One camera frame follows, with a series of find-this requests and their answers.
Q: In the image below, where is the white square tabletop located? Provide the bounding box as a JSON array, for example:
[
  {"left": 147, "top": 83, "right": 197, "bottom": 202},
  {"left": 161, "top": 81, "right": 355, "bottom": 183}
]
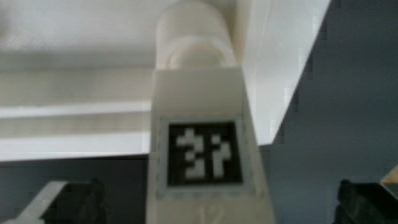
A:
[{"left": 0, "top": 0, "right": 332, "bottom": 161}]

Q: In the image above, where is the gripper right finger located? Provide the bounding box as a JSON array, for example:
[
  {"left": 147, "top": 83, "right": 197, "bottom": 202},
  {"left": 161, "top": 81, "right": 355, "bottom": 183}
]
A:
[{"left": 334, "top": 180, "right": 398, "bottom": 224}]

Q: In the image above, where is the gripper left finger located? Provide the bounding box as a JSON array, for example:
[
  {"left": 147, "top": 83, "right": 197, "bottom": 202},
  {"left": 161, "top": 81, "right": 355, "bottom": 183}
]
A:
[{"left": 14, "top": 179, "right": 108, "bottom": 224}]

